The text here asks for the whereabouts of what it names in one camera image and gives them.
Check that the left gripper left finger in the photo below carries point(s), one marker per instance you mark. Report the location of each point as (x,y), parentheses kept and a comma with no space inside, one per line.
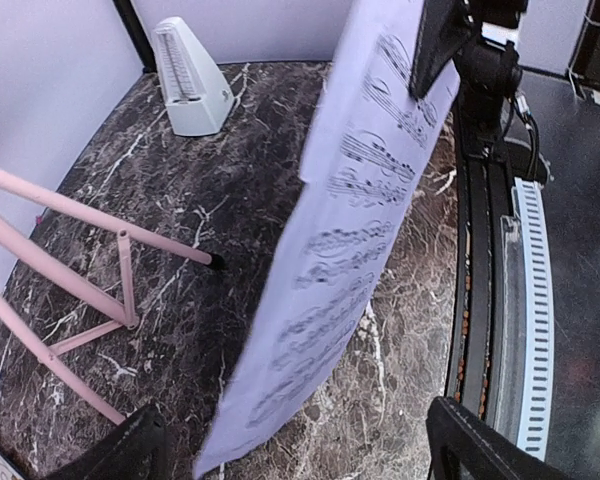
(138,448)

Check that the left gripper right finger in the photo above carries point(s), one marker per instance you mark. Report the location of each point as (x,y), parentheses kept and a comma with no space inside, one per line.
(459,441)

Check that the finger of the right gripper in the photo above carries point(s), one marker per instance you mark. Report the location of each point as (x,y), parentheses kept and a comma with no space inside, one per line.
(445,27)

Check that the purple sheet music page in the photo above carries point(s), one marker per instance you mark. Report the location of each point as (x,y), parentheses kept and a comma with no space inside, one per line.
(367,147)

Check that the white metronome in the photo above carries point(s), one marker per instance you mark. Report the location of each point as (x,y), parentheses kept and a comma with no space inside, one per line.
(196,94)

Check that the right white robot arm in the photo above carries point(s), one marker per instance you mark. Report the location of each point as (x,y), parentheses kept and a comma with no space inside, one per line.
(490,74)

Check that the white slotted cable duct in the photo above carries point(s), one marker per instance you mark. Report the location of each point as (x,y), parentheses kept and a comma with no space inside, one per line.
(533,431)

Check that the black front rail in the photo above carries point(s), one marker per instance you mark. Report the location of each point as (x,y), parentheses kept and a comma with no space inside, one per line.
(483,199)

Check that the right black frame post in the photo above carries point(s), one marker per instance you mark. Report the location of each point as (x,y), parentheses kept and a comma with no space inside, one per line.
(137,34)

